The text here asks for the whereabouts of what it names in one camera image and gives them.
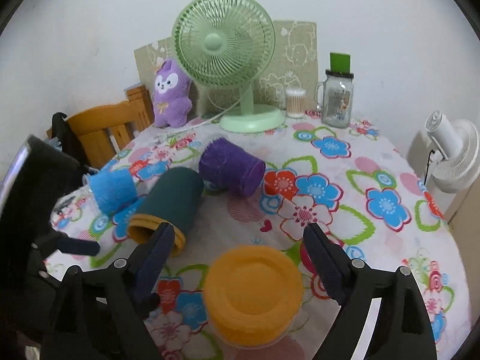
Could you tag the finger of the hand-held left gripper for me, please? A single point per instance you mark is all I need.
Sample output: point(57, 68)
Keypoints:
point(80, 247)

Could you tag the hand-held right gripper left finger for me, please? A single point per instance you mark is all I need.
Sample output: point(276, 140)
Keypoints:
point(152, 268)

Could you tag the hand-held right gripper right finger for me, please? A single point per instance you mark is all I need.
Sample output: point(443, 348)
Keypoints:
point(327, 270)

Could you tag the orange fuzzy cup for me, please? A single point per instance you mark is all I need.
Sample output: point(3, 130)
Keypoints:
point(253, 288)

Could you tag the blue fuzzy cup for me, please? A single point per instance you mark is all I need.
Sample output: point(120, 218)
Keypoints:
point(112, 191)

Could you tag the dark green cup yellow rim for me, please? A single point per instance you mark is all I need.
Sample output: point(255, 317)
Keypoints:
point(172, 198)

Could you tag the purple fuzzy cup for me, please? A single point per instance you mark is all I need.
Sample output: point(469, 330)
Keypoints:
point(232, 165)

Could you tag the dark cloth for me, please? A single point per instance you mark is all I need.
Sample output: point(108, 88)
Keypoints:
point(63, 135)

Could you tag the wooden chair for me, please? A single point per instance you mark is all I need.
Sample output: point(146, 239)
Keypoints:
point(97, 123)

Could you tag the purple plush toy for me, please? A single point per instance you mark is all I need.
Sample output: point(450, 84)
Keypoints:
point(168, 101)

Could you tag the cotton swab jar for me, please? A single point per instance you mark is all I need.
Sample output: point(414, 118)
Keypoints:
point(295, 105)

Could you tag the glass jar mug green top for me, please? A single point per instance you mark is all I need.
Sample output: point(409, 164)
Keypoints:
point(335, 101)

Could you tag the white fan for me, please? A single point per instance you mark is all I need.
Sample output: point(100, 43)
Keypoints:
point(455, 157)

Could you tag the beige cartoon printed board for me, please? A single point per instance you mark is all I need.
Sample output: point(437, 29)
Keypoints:
point(296, 63)

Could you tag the green desk fan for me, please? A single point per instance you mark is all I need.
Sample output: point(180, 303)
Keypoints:
point(213, 41)

